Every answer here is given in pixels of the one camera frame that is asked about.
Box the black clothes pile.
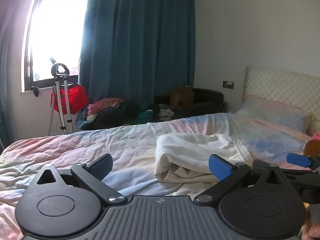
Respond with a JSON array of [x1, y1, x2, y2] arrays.
[[82, 100, 140, 130]]

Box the wide blue curtain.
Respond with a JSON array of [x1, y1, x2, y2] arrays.
[[79, 0, 195, 113]]

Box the pastel tie-dye bed blanket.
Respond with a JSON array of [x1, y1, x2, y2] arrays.
[[0, 112, 320, 240]]

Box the person's right hand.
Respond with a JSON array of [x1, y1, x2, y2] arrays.
[[302, 225, 320, 240]]

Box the black sofa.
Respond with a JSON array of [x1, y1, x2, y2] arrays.
[[154, 88, 227, 122]]

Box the pink clothes pile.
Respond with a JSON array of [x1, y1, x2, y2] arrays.
[[87, 97, 124, 117]]

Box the brown cardboard box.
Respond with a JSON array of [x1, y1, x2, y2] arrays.
[[170, 86, 195, 108]]

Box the white sweatpants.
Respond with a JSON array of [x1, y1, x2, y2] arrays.
[[154, 133, 254, 183]]

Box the cream quilted headboard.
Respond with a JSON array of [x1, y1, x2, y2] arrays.
[[242, 66, 320, 137]]

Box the pastel tie-dye pillow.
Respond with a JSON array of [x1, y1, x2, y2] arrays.
[[234, 95, 313, 133]]

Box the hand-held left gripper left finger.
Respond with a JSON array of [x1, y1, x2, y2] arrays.
[[36, 153, 128, 205]]

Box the green cloth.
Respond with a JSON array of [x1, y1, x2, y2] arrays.
[[136, 101, 154, 125]]

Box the dark framed window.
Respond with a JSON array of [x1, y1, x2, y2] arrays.
[[24, 0, 89, 90]]

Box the white patterned cloth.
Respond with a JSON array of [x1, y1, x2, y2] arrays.
[[159, 107, 175, 119]]

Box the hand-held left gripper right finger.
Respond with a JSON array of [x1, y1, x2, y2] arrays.
[[194, 154, 292, 204]]

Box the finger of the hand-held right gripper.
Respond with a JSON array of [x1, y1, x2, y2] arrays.
[[251, 159, 320, 182], [286, 152, 320, 171]]

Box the pink and brown plush toy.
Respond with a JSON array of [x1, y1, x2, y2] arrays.
[[304, 133, 320, 159]]

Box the red bag on trolley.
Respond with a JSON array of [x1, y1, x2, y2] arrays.
[[49, 57, 75, 135]]

